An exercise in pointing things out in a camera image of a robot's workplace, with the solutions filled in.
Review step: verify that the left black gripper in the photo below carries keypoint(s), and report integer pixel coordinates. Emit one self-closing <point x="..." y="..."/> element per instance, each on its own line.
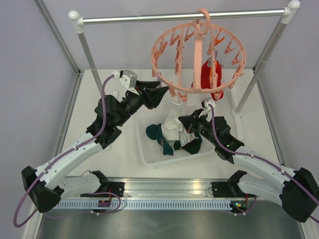
<point x="155" y="94"/>

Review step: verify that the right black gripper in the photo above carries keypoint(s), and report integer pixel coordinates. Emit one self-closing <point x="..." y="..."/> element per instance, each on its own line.
<point x="191" y="120"/>

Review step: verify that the teal sock front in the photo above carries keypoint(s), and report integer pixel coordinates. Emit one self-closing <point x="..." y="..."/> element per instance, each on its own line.
<point x="154" y="132"/>

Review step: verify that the black white striped sock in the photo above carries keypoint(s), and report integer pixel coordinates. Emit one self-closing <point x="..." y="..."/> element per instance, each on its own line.
<point x="185" y="137"/>

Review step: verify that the teal reindeer sock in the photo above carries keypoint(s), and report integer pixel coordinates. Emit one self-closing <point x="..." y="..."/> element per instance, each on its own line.
<point x="192" y="147"/>

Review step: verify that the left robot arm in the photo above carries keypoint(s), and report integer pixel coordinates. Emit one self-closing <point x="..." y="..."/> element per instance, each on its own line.
<point x="44" y="183"/>

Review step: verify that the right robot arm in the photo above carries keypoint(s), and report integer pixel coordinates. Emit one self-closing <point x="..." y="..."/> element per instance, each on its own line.
<point x="296" y="191"/>

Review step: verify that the pink round clip hanger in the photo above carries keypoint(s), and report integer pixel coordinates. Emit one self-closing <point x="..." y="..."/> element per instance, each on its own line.
<point x="207" y="37"/>

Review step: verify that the white plastic basket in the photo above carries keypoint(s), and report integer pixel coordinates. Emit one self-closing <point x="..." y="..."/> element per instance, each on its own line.
<point x="150" y="151"/>

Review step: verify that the orange clothes peg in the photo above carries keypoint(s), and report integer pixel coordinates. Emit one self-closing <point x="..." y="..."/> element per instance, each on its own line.
<point x="211" y="75"/>

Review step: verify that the red sock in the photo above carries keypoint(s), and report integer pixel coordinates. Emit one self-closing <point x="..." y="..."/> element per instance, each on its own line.
<point x="207" y="75"/>

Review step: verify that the metal clothes rack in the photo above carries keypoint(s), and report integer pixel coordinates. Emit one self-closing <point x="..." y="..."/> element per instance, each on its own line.
<point x="285" y="13"/>

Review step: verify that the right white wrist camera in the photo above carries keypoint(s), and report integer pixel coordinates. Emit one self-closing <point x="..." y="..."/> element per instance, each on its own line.
<point x="207" y="105"/>

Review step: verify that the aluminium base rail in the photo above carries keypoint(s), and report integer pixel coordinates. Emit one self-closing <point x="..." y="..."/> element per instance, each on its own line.
<point x="167" y="188"/>

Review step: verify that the white slotted cable duct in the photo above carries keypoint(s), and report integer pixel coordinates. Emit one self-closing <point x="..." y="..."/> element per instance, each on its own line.
<point x="145" y="204"/>

